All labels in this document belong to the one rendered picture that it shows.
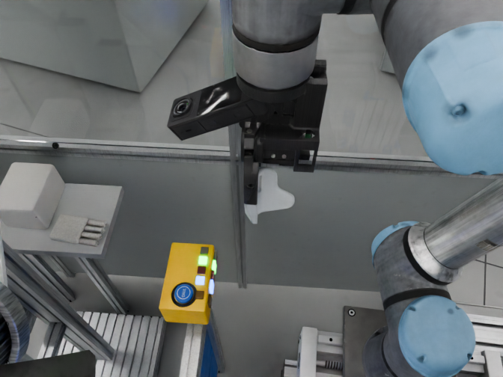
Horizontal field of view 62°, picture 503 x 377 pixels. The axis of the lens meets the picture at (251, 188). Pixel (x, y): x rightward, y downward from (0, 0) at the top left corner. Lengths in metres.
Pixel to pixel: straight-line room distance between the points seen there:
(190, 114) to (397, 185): 0.99
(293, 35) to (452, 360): 0.57
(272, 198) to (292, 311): 1.58
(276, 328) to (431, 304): 1.33
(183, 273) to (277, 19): 0.71
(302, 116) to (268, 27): 0.12
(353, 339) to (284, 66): 0.70
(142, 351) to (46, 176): 0.94
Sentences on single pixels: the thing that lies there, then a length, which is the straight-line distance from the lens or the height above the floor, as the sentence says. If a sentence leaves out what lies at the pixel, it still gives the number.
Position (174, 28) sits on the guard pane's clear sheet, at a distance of 0.98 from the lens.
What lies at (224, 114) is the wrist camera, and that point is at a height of 1.64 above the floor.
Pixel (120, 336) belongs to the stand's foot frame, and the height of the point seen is 0.07.
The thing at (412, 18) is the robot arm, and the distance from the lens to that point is 0.27.
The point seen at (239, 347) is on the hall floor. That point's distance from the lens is 2.00.
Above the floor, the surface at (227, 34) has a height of 1.40.
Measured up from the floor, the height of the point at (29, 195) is 0.97.
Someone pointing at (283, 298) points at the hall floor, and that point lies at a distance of 2.07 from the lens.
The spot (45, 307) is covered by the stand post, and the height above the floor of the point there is 0.71.
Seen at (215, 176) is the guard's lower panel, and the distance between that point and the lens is 1.31.
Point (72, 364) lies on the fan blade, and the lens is 0.82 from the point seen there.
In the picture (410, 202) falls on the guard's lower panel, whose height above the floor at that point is 0.81.
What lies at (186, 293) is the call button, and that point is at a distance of 0.92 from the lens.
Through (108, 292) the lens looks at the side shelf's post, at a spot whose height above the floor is 0.29.
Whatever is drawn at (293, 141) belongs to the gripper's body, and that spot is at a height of 1.62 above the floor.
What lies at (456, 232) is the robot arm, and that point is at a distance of 0.73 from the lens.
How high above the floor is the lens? 1.93
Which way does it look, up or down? 55 degrees down
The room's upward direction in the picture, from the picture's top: straight up
